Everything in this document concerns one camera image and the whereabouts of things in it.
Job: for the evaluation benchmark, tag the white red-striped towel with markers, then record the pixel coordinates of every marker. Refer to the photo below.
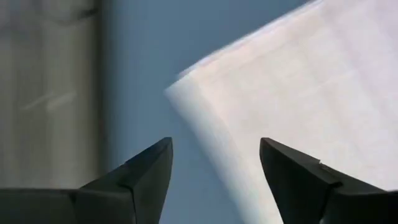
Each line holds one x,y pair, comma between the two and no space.
295,93

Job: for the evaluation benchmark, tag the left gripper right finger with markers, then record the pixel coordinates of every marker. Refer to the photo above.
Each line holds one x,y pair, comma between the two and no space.
295,186

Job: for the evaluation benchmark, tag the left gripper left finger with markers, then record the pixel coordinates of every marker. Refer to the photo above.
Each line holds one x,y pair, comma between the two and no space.
140,186

